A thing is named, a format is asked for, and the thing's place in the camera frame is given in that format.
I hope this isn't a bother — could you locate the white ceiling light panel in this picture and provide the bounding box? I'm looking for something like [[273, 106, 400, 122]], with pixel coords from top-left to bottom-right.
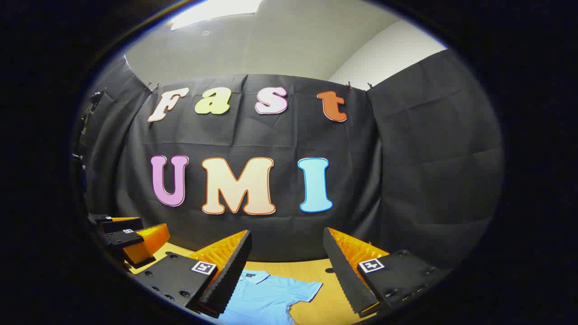
[[171, 0, 262, 31]]

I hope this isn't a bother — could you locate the black backdrop cloth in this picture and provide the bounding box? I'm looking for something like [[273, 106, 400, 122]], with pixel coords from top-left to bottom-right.
[[79, 49, 504, 280]]

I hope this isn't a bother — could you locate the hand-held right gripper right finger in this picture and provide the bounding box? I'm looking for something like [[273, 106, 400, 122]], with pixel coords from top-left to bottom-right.
[[322, 227, 452, 316]]

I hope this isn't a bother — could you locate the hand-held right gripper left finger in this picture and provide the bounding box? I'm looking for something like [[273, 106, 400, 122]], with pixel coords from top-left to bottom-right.
[[134, 229, 253, 319]]

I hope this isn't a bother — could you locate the light blue T-shirt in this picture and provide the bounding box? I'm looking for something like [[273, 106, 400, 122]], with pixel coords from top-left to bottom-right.
[[218, 269, 324, 325]]

